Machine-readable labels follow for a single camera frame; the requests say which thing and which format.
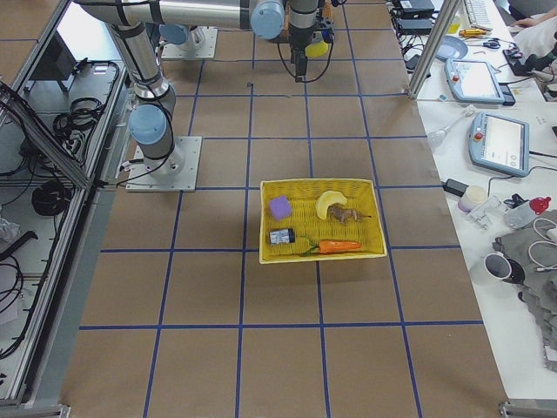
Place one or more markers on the yellow tape roll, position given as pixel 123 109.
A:
pixel 316 49

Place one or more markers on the light blue plate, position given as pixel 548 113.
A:
pixel 451 48

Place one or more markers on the yellow screwdriver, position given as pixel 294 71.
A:
pixel 471 33

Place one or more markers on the yellow toy banana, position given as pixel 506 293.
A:
pixel 327 199

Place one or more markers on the purple foam cube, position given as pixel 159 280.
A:
pixel 280 207

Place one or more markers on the white keyboard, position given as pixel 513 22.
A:
pixel 476 14

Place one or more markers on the upper teach pendant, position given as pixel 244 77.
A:
pixel 473 81

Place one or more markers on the teach pendant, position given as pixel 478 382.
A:
pixel 473 81
pixel 500 144

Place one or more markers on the brown toy animal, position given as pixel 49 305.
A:
pixel 342 215

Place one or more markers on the clear plastic bulb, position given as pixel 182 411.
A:
pixel 436 138

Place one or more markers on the yellow plastic basket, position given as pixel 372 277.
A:
pixel 302 195

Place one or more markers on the orange toy carrot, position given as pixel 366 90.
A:
pixel 329 246

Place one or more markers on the black power adapter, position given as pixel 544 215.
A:
pixel 454 187

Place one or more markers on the lower teach pendant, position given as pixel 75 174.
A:
pixel 500 144

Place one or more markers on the white lidded cup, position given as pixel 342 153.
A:
pixel 472 197

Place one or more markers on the red bottle cap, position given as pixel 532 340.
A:
pixel 539 205

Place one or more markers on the white mug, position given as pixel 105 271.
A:
pixel 497 266

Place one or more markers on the grey cloth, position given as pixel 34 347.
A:
pixel 533 249

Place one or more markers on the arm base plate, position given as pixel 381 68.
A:
pixel 201 45
pixel 179 172

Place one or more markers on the aluminium frame post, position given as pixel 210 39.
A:
pixel 448 9

